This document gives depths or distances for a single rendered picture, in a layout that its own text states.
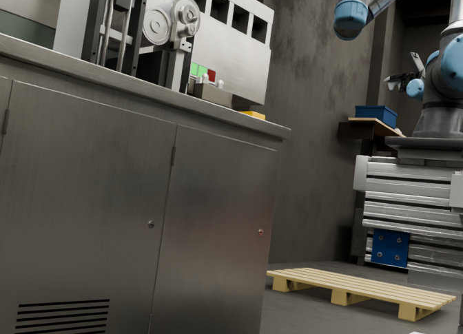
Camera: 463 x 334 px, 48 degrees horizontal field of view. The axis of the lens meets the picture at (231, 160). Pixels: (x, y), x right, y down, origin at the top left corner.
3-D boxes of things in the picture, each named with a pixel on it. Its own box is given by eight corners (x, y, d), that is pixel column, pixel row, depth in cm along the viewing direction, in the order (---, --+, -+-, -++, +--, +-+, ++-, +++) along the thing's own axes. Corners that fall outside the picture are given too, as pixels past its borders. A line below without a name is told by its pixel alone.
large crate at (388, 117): (367, 129, 743) (368, 113, 745) (395, 129, 720) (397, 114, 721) (353, 121, 698) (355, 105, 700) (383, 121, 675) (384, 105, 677)
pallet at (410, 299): (459, 312, 397) (461, 297, 398) (428, 326, 325) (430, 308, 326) (308, 280, 472) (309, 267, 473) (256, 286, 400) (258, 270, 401)
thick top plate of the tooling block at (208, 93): (201, 98, 189) (203, 82, 189) (134, 102, 216) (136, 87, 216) (230, 108, 200) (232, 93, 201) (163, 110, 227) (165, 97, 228)
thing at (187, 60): (188, 82, 189) (195, 33, 190) (147, 86, 204) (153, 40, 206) (189, 82, 189) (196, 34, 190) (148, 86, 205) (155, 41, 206)
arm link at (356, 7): (363, 36, 129) (368, -6, 130) (368, 20, 118) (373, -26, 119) (331, 34, 130) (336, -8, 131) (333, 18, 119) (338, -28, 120)
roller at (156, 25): (140, 36, 172) (146, 1, 173) (97, 45, 189) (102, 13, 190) (168, 47, 181) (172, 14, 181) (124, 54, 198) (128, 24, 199)
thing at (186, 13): (187, -1, 183) (200, 14, 188) (183, 1, 185) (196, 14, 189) (179, 16, 181) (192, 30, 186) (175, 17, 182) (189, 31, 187)
